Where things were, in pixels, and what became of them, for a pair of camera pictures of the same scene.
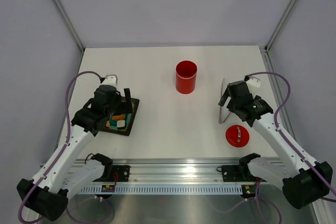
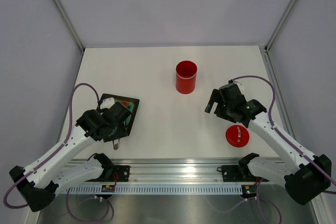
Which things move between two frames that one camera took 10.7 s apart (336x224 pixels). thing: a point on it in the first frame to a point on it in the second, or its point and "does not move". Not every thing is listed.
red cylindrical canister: x=186 y=76 does not move
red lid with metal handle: x=237 y=136 does not move
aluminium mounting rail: x=161 y=170 does not move
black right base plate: x=238 y=173 does not move
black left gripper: x=128 y=103 to x=120 y=133
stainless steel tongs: x=220 y=120 to x=116 y=144
